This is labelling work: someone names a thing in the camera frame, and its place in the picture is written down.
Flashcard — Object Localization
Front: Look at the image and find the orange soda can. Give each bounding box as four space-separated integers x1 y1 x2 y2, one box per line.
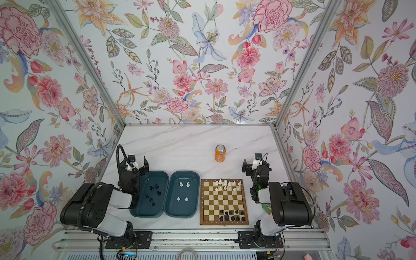
215 144 226 163

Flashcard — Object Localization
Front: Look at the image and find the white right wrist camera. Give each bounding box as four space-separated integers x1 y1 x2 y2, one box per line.
252 153 263 169

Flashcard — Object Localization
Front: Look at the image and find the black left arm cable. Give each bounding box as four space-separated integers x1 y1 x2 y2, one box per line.
115 144 131 189

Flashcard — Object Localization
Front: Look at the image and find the aluminium mounting rail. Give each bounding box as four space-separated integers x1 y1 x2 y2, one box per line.
52 228 331 252

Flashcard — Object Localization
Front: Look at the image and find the left teal plastic tray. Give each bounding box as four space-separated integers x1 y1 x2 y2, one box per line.
130 171 169 218

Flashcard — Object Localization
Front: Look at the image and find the right teal plastic tray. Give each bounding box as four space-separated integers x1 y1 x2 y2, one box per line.
164 171 200 218

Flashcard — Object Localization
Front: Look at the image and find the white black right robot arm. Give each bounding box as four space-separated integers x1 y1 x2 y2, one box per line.
241 156 314 248

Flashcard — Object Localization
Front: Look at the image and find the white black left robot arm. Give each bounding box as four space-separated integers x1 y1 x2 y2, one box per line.
60 155 149 248

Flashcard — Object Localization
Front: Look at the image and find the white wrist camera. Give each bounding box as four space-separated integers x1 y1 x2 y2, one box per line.
252 153 263 169
126 154 136 171

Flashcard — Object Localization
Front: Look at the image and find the green snack packet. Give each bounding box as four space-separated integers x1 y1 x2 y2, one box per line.
262 204 272 215

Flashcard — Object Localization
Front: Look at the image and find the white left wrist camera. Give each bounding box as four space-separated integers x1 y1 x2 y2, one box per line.
126 154 136 171

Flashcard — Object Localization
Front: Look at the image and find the wooden chess board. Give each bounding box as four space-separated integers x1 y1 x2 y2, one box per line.
200 179 249 225

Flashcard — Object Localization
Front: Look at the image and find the teal plastic tray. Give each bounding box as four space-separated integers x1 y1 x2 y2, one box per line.
130 171 169 218
164 171 200 218

